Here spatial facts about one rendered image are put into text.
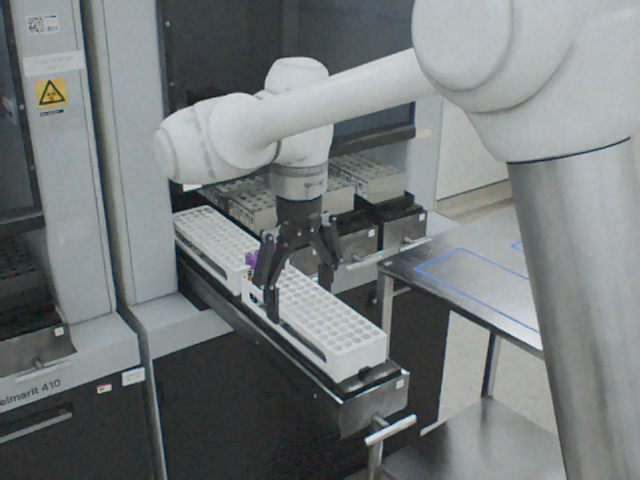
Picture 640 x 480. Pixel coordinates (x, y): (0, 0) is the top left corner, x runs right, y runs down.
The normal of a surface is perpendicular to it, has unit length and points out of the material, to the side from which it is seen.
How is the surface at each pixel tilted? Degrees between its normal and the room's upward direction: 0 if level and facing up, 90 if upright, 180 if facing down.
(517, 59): 100
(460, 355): 0
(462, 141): 90
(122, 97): 90
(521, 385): 0
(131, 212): 90
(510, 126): 108
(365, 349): 90
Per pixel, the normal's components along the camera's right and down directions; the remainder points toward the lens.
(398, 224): 0.58, 0.37
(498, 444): 0.01, -0.89
